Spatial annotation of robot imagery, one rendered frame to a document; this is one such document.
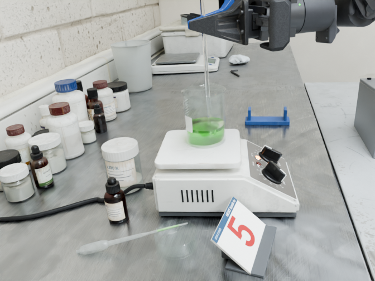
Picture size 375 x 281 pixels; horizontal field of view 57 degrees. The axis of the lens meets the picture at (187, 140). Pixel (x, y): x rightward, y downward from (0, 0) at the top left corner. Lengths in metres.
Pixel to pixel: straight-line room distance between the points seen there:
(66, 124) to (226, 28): 0.38
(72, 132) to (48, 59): 0.34
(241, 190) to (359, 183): 0.21
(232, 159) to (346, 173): 0.24
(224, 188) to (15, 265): 0.28
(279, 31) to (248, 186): 0.20
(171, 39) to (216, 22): 1.12
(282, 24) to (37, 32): 0.70
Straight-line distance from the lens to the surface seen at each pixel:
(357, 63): 2.01
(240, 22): 0.49
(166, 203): 0.50
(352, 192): 0.59
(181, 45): 1.59
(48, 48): 1.02
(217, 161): 0.47
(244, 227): 0.46
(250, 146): 0.56
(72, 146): 0.73
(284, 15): 0.43
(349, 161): 0.68
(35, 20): 0.99
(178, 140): 0.54
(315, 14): 0.53
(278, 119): 0.82
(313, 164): 0.65
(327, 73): 2.00
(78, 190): 0.63
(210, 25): 0.48
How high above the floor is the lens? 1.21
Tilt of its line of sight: 24 degrees down
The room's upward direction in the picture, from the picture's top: 5 degrees counter-clockwise
